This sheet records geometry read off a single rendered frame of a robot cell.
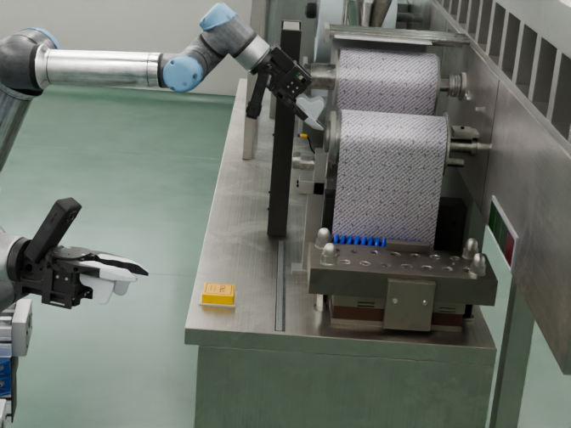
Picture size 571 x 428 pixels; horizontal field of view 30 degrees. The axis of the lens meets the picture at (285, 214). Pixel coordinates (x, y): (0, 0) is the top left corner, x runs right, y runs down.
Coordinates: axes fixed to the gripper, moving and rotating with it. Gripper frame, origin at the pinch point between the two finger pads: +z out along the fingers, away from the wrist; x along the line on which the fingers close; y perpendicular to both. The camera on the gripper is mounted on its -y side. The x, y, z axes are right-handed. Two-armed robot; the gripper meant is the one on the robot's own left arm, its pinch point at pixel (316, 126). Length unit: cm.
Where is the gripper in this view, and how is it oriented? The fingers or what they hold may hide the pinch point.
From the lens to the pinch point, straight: 244.1
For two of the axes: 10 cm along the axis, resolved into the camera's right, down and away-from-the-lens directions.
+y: 7.0, -6.7, -2.4
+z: 7.2, 6.6, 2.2
